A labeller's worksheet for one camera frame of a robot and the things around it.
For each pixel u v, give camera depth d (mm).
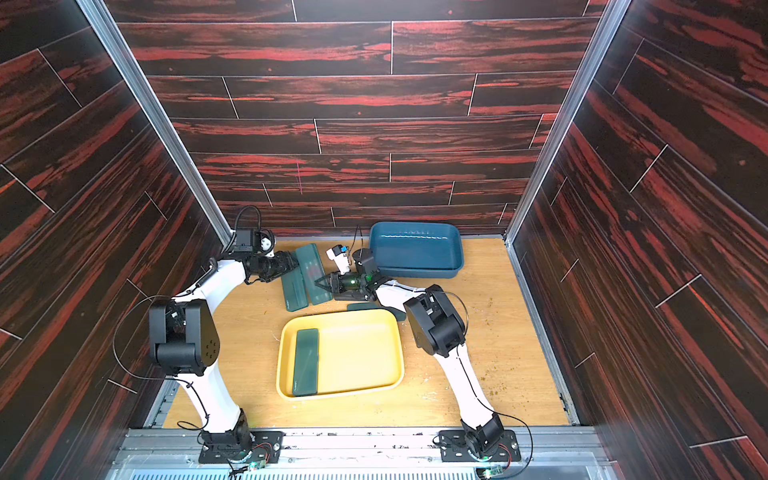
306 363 864
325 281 925
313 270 934
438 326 602
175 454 733
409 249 1190
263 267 816
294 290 931
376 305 812
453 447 732
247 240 767
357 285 864
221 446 676
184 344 508
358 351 894
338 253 885
